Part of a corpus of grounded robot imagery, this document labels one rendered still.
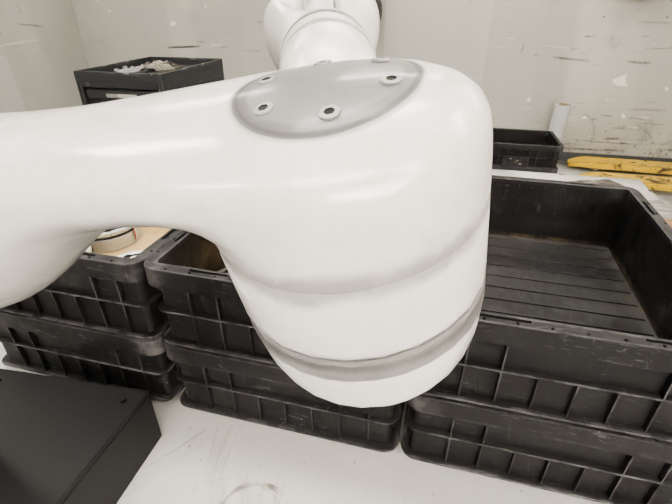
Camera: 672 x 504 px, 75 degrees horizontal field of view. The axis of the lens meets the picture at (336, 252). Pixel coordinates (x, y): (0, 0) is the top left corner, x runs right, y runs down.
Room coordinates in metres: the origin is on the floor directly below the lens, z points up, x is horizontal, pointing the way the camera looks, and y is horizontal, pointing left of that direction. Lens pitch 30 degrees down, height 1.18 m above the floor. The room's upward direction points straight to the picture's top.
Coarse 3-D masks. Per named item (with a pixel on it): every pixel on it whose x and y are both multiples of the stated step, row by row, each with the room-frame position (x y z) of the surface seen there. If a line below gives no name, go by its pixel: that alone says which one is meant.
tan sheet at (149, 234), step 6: (144, 228) 0.69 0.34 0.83; (150, 228) 0.69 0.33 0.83; (156, 228) 0.69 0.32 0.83; (162, 228) 0.69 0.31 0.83; (168, 228) 0.69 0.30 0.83; (144, 234) 0.67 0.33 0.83; (150, 234) 0.67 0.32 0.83; (156, 234) 0.67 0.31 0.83; (162, 234) 0.67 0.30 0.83; (138, 240) 0.65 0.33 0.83; (144, 240) 0.65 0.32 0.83; (150, 240) 0.65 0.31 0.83; (132, 246) 0.63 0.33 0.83; (138, 246) 0.63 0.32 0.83; (144, 246) 0.63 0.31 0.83; (108, 252) 0.61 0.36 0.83; (114, 252) 0.61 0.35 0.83; (120, 252) 0.61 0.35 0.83; (126, 252) 0.61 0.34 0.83
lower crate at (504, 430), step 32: (416, 416) 0.34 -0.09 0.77; (448, 416) 0.31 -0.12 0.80; (480, 416) 0.31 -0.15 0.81; (512, 416) 0.30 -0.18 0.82; (416, 448) 0.33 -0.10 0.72; (448, 448) 0.32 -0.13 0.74; (480, 448) 0.31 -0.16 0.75; (512, 448) 0.30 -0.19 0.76; (544, 448) 0.30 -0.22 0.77; (576, 448) 0.29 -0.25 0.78; (608, 448) 0.28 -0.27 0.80; (640, 448) 0.27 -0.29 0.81; (512, 480) 0.30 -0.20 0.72; (544, 480) 0.30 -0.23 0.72; (576, 480) 0.29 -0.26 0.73; (608, 480) 0.28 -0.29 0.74; (640, 480) 0.27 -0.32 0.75
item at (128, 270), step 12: (156, 240) 0.46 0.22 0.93; (168, 240) 0.46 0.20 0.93; (84, 252) 0.43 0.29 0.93; (144, 252) 0.43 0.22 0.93; (84, 264) 0.42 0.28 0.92; (96, 264) 0.42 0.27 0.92; (108, 264) 0.41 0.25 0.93; (120, 264) 0.41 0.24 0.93; (132, 264) 0.41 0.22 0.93; (96, 276) 0.42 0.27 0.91; (108, 276) 0.41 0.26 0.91; (120, 276) 0.41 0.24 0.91; (132, 276) 0.41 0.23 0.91; (144, 276) 0.41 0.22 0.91
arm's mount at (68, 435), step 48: (0, 384) 0.38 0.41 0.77; (48, 384) 0.38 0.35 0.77; (96, 384) 0.38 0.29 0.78; (0, 432) 0.31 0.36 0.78; (48, 432) 0.31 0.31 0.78; (96, 432) 0.31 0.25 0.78; (144, 432) 0.34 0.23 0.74; (0, 480) 0.25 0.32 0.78; (48, 480) 0.25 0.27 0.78; (96, 480) 0.27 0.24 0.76
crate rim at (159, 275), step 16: (176, 240) 0.47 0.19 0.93; (160, 256) 0.42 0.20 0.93; (160, 272) 0.39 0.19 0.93; (176, 272) 0.39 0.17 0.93; (192, 272) 0.39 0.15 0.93; (208, 272) 0.39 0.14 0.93; (160, 288) 0.40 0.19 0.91; (176, 288) 0.39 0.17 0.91; (192, 288) 0.39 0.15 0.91; (208, 288) 0.38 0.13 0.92; (224, 288) 0.38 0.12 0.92
